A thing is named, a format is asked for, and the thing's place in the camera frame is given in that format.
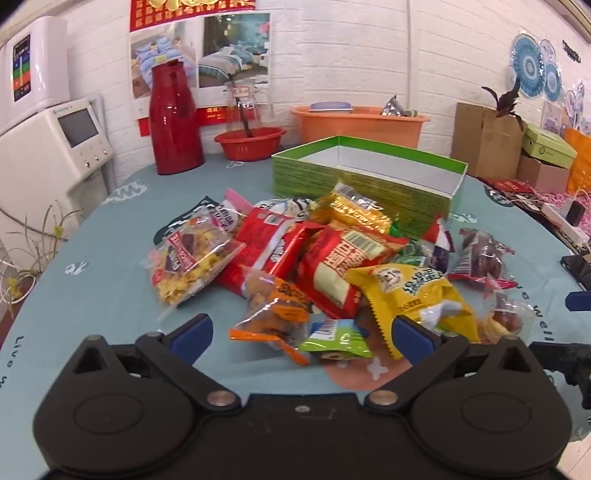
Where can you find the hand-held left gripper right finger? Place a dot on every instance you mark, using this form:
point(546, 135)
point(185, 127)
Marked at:
point(413, 339)

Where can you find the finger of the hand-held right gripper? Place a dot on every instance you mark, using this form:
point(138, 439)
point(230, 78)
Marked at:
point(577, 302)
point(563, 360)

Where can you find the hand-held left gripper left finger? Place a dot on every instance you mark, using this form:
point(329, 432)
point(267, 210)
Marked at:
point(191, 334)

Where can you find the clear yellow cracker packet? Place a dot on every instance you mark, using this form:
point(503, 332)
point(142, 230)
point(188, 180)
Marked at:
point(194, 258)

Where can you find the small green snack packet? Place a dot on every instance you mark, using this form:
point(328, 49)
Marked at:
point(334, 339)

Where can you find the red white blue snack packet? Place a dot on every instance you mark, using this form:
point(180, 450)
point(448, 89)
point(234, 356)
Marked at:
point(442, 240)

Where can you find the large red snack bag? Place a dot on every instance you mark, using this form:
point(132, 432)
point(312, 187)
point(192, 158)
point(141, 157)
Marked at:
point(332, 263)

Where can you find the pink edged snack packet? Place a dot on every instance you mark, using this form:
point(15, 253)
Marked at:
point(233, 213)

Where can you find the yellow transparent snack packet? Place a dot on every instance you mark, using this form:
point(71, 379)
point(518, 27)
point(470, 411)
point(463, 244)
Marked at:
point(351, 210)

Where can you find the green cardboard box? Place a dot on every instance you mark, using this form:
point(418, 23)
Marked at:
point(369, 184)

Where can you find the white power strip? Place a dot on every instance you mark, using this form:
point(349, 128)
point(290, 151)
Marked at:
point(559, 222)

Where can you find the black charger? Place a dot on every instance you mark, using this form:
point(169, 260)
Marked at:
point(575, 214)

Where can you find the small brown cardboard box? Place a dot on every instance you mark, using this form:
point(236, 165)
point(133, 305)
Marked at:
point(542, 177)

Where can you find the orange bag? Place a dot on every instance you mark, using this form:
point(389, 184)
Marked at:
point(581, 157)

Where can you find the green shoe box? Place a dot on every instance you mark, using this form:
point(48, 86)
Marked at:
point(547, 150)

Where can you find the yellow flowering twig plant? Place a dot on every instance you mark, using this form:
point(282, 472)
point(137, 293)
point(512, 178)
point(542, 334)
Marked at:
point(57, 229)

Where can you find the red plastic basin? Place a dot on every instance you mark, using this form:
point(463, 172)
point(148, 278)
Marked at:
point(240, 148)

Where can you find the red thermos jug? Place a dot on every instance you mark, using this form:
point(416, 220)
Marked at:
point(175, 124)

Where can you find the dark purple plant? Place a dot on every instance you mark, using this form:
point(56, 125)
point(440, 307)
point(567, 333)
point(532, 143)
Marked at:
point(505, 99)

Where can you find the orange plastic basin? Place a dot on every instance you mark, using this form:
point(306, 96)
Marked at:
point(360, 130)

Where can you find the white machine with screen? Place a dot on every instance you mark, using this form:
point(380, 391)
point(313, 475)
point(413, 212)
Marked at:
point(46, 157)

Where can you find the glass pitcher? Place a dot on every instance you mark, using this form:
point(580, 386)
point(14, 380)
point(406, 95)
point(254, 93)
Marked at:
point(251, 104)

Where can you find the blue plastic lid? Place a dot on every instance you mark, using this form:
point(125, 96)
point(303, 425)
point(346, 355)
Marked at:
point(330, 107)

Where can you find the medium blue patterned wall plate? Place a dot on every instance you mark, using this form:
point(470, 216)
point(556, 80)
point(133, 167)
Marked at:
point(552, 81)

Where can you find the large blue patterned wall plate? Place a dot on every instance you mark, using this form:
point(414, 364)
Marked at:
point(527, 59)

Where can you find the small pale wall plate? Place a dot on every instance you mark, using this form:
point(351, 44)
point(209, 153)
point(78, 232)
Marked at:
point(547, 50)

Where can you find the white wall conduit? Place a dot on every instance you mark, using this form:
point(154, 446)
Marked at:
point(409, 50)

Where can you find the wall poster with bedding pictures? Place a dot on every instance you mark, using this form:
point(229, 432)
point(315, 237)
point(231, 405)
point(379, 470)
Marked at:
point(231, 41)

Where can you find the white wall water purifier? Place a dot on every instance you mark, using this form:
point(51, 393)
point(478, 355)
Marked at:
point(41, 69)

